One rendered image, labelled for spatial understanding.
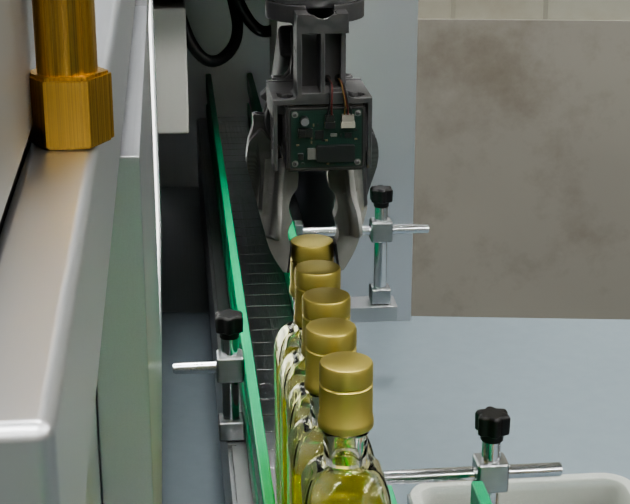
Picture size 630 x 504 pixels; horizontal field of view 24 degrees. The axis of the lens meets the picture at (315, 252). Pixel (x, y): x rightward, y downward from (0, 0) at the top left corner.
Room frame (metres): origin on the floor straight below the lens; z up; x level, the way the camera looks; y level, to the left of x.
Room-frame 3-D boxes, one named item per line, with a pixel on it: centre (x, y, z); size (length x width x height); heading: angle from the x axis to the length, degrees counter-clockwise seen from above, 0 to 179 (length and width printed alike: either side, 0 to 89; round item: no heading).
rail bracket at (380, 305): (1.71, -0.06, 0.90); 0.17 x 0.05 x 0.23; 96
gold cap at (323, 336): (0.89, -0.01, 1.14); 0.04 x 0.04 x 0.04
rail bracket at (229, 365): (1.29, 0.10, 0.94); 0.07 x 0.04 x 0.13; 96
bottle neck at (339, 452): (0.83, -0.02, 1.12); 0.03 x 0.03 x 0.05
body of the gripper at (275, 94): (1.04, 0.00, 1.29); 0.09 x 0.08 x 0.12; 6
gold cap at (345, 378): (0.83, -0.02, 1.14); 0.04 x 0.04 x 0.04
